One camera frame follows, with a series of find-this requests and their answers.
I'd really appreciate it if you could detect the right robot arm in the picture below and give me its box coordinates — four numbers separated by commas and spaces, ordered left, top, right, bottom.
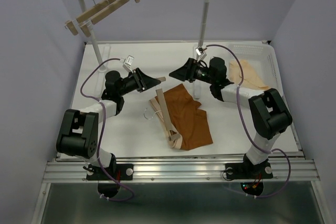
169, 57, 292, 181

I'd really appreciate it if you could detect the aluminium mounting rail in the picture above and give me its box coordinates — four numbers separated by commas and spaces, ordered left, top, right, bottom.
43, 155, 320, 183

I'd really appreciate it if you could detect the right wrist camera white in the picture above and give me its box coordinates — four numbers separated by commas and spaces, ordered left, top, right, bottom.
195, 46, 207, 62

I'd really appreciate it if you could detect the brown underwear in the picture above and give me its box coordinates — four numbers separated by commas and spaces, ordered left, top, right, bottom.
149, 84, 213, 151

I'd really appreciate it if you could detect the beige underwear in basket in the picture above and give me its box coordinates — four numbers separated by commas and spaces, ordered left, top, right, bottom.
228, 60, 271, 97

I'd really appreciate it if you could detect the wooden clip hanger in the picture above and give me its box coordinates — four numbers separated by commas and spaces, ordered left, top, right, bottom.
65, 0, 117, 36
143, 85, 183, 150
79, 0, 130, 37

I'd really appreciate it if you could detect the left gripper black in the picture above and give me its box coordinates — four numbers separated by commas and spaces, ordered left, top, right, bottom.
118, 67, 161, 97

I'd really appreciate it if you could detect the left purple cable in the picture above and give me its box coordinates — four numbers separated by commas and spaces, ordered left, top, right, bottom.
80, 57, 135, 201

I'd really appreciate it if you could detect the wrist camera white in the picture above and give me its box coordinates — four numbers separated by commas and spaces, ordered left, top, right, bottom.
120, 55, 134, 72
195, 46, 207, 62

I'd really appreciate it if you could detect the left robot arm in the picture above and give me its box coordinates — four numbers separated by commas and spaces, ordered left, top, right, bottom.
56, 68, 162, 181

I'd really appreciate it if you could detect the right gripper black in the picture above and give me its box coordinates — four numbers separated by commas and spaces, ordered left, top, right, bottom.
168, 58, 215, 84

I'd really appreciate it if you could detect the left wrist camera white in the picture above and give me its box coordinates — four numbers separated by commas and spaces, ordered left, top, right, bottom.
120, 55, 134, 72

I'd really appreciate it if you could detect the white plastic basket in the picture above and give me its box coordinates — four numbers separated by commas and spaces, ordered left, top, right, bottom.
227, 42, 284, 101

